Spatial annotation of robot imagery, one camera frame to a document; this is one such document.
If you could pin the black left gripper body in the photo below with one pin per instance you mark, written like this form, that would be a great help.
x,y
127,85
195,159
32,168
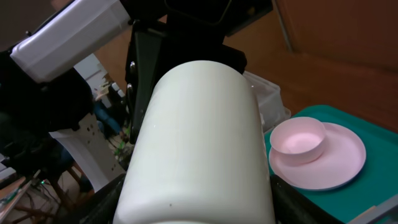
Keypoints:
x,y
167,33

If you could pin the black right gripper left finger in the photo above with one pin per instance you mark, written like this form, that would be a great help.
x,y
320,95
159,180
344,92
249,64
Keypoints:
x,y
99,208

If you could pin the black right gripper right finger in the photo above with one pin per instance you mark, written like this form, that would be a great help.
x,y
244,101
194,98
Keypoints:
x,y
290,206

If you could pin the cream white cup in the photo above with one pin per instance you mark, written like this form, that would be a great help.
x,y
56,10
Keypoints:
x,y
200,155

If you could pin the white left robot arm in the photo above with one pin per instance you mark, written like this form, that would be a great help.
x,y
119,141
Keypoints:
x,y
40,86

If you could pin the grey dishwasher rack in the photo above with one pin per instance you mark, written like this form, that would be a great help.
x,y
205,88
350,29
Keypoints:
x,y
385,212

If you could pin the clear plastic waste bin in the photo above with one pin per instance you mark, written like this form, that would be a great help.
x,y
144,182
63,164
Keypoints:
x,y
271,107

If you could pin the pink small bowl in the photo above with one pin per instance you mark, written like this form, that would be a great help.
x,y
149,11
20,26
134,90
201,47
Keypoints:
x,y
298,140

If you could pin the pink plate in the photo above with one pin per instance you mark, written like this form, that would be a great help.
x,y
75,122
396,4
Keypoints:
x,y
341,161

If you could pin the teal plastic tray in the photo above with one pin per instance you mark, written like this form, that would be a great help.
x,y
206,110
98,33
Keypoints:
x,y
377,180

